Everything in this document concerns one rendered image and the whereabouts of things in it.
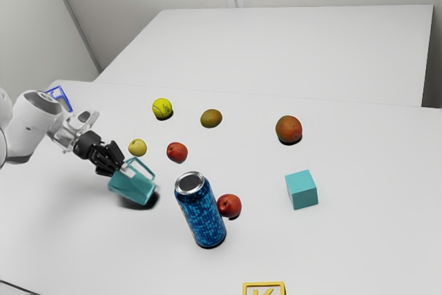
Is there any yellow tennis ball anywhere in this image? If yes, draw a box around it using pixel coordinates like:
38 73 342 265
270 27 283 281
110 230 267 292
151 97 174 120

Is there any teal cube block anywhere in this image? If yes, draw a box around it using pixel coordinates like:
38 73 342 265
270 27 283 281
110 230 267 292
284 169 319 211

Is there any yellow green apple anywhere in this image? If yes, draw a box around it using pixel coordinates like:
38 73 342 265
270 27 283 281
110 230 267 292
127 137 148 158

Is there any yellow letter block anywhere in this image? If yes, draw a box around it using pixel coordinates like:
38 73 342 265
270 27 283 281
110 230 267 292
241 280 288 295

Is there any blue patterned drink can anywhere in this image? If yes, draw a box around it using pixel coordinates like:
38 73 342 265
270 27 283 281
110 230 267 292
173 171 228 249

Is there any red green mango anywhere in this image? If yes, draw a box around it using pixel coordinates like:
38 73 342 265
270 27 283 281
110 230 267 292
274 115 304 144

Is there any blue frame block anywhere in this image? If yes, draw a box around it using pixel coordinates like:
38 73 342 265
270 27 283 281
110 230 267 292
46 84 75 113

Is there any red peach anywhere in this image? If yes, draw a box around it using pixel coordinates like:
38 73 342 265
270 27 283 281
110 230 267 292
166 141 189 164
215 193 243 219

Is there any teal faceted mug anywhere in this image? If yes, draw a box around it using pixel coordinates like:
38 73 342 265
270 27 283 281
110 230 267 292
107 156 158 206

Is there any olive green kiwi fruit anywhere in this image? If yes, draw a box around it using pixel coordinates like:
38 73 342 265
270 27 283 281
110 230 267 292
200 108 224 129

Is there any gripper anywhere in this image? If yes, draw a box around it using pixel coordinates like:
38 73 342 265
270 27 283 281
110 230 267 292
71 130 126 178

